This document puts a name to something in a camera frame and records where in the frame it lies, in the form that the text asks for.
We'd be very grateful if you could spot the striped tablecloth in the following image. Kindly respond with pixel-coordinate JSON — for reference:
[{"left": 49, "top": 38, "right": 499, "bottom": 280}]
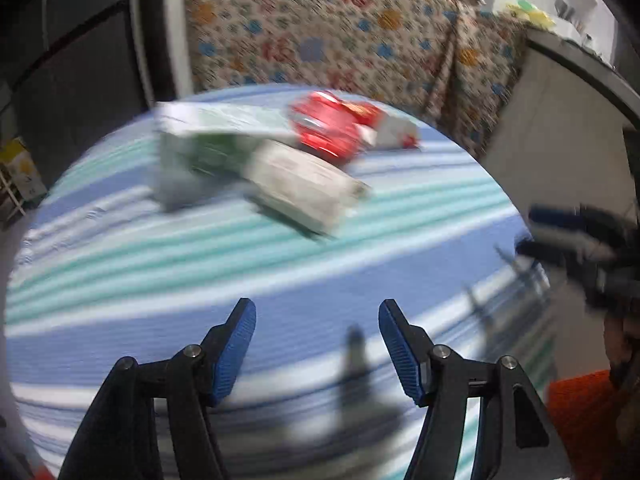
[{"left": 4, "top": 84, "right": 561, "bottom": 480}]

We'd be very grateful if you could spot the person's right hand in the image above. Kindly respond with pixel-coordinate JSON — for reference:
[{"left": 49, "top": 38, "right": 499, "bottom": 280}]
[{"left": 604, "top": 310, "right": 640, "bottom": 443}]

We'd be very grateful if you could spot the green white milk carton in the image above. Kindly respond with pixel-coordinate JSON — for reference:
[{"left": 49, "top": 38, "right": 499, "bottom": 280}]
[{"left": 152, "top": 102, "right": 297, "bottom": 212}]

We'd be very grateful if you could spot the yellow green kitchen appliance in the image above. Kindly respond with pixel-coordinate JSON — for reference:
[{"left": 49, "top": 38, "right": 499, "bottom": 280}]
[{"left": 504, "top": 0, "right": 557, "bottom": 29}]

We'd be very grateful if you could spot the printed blanket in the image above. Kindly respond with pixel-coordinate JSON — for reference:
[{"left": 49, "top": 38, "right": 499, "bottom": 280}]
[{"left": 184, "top": 0, "right": 528, "bottom": 133}]

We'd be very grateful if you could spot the white crushed carton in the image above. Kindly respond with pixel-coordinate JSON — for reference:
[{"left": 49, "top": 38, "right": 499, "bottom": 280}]
[{"left": 244, "top": 139, "right": 374, "bottom": 239}]

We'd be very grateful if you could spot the red white snack wrapper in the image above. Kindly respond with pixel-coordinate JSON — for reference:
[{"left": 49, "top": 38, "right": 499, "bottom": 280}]
[{"left": 287, "top": 90, "right": 422, "bottom": 164}]

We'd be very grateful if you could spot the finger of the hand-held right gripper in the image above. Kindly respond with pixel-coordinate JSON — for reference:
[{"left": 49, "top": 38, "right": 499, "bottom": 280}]
[
  {"left": 515, "top": 239, "right": 572, "bottom": 265},
  {"left": 528, "top": 204, "right": 587, "bottom": 232}
]

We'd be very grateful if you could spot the white base cabinet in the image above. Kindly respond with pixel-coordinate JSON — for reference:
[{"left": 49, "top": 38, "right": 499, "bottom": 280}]
[{"left": 477, "top": 42, "right": 640, "bottom": 256}]

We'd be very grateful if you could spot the yellow white cardboard box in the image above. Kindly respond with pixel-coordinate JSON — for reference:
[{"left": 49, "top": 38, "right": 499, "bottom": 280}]
[{"left": 0, "top": 137, "right": 47, "bottom": 202}]

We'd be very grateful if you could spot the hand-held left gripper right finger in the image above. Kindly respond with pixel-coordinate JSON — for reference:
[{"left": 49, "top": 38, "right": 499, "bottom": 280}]
[{"left": 378, "top": 298, "right": 571, "bottom": 480}]

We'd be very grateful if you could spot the grey refrigerator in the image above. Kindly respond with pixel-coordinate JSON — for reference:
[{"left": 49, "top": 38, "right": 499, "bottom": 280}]
[{"left": 0, "top": 0, "right": 153, "bottom": 188}]

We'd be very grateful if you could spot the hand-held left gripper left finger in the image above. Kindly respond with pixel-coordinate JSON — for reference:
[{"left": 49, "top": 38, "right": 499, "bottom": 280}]
[{"left": 59, "top": 297, "right": 257, "bottom": 480}]

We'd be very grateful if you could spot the grey kitchen countertop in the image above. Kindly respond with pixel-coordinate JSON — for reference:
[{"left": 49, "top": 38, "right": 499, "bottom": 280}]
[{"left": 525, "top": 27, "right": 640, "bottom": 126}]

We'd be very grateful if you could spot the orange fleece trouser leg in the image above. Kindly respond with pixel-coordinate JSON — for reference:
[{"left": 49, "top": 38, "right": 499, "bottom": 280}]
[{"left": 547, "top": 370, "right": 628, "bottom": 480}]

